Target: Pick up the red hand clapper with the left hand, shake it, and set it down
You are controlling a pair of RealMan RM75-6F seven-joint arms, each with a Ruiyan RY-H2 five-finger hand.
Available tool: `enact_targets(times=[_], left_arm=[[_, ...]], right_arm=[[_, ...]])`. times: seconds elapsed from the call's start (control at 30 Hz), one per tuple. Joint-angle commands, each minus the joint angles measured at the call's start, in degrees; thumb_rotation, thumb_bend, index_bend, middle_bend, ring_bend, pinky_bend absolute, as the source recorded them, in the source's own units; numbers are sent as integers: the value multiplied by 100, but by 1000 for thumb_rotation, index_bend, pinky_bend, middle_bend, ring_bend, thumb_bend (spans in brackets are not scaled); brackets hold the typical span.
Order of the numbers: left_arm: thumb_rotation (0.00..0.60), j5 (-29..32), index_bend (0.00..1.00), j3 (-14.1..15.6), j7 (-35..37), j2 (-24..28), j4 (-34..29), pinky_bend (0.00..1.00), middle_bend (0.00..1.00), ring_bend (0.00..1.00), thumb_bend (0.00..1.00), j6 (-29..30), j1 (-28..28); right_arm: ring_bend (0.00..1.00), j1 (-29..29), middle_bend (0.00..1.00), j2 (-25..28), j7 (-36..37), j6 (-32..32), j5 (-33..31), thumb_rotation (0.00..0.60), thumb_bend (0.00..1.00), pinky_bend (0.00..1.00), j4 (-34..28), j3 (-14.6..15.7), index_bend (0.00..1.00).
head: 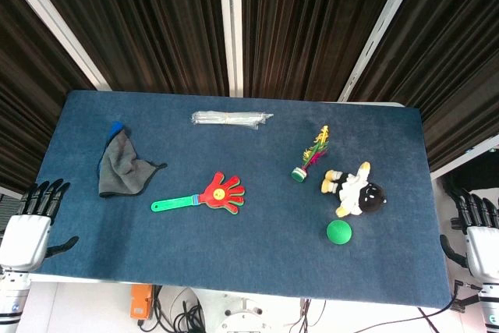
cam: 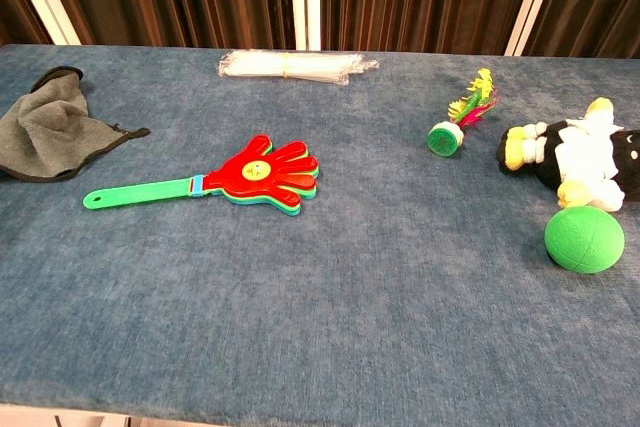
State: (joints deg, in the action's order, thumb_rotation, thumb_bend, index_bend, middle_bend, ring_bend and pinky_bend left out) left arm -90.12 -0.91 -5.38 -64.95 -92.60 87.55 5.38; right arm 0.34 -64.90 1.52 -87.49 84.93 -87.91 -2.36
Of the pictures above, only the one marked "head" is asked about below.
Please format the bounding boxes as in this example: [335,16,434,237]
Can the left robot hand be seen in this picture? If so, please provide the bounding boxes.
[0,179,80,274]

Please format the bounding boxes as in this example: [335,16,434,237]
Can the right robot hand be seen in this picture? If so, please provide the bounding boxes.
[439,187,499,279]

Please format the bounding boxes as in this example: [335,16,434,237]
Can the red green hand clapper toy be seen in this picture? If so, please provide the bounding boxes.
[150,171,246,216]

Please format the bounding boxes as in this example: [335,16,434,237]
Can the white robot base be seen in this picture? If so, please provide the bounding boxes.
[214,289,274,333]

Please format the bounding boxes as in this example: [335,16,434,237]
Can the grey cloth with black edge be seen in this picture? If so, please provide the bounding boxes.
[97,126,168,199]

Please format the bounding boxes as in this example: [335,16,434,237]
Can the orange box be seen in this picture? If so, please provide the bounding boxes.
[129,284,154,321]

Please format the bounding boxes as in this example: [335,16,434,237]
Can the black white plush toy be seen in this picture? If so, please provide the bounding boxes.
[320,161,389,219]

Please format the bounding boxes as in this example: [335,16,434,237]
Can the green ball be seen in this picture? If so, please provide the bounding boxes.
[326,219,353,246]

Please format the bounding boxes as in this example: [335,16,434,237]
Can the colourful feather shuttlecock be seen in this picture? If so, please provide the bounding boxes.
[291,125,331,185]

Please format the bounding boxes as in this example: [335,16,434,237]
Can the blue table cloth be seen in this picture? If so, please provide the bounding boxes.
[5,90,453,309]

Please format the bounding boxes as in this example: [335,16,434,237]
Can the bundle of clear wrapped straws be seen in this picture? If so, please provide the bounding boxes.
[190,110,274,131]

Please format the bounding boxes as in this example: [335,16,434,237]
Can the dark brown curtain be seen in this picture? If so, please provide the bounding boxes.
[0,0,499,193]

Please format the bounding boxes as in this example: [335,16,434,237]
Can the white frame post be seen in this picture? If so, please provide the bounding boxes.
[338,0,420,103]
[430,144,499,181]
[0,0,111,91]
[217,0,245,98]

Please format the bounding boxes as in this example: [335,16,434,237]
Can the black cable bundle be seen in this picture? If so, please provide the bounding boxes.
[154,285,207,333]

